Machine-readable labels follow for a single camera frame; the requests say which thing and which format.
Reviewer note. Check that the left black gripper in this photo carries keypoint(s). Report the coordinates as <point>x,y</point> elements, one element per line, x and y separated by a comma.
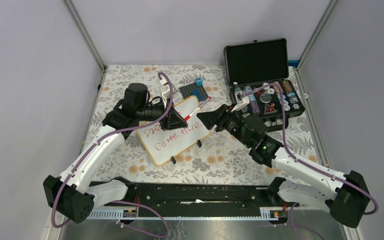
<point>173,120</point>

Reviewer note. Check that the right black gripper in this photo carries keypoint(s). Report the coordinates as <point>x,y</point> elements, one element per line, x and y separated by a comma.
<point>219,117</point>

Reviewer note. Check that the white marker pen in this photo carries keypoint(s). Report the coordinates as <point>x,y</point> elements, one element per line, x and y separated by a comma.
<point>200,106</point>

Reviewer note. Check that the yellow framed whiteboard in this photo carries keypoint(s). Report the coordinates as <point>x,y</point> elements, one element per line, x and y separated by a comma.
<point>163,145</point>

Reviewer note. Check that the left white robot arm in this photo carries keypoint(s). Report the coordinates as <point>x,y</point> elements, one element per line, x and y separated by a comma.
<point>71,193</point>

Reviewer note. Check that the grey lego baseplate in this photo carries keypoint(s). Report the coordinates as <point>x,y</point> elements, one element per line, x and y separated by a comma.
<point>186,91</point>

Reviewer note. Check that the light blue lego brick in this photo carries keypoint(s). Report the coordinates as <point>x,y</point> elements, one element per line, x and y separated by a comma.
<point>199,82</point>

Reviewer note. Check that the purple poker chip stack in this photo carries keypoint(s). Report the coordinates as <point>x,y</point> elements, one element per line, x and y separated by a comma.
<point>255,108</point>

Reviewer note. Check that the blue poker chip stack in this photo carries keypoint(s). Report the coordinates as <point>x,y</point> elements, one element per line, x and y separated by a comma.
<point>251,96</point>

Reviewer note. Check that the round dealer button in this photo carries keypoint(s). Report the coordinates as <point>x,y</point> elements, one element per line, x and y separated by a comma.
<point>265,98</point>

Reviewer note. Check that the red triangle dice box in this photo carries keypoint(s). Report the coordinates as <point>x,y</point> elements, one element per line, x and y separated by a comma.
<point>269,109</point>

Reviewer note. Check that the black poker chip case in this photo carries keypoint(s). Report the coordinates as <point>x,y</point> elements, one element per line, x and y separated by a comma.
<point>258,64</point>

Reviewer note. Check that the pink poker chip stack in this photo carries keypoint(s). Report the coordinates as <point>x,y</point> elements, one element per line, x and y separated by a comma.
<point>278,88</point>

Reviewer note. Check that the brown poker chip stack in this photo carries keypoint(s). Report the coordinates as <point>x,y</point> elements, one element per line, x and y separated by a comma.
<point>286,86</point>

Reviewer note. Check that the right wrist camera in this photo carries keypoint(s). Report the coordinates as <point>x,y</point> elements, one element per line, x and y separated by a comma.
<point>241,100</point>

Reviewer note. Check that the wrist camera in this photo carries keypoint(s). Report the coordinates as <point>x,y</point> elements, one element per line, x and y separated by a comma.
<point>165,92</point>
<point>241,100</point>

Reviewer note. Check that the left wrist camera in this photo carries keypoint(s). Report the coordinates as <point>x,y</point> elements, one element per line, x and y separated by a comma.
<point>165,92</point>

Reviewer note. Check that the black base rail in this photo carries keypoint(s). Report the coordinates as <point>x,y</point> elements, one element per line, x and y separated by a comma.
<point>197,199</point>

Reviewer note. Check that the white cable duct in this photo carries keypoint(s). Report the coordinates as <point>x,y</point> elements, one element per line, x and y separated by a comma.
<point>248,214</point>

